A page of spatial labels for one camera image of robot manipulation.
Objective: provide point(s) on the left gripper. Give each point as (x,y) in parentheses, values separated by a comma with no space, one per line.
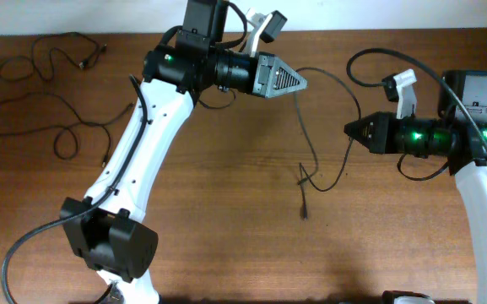
(274,66)

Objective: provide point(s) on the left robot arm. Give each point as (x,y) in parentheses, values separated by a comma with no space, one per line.
(105,228)

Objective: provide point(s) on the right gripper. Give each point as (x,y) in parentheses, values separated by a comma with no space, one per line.
(378,141)

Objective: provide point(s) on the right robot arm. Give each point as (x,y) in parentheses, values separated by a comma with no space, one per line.
(459,134)

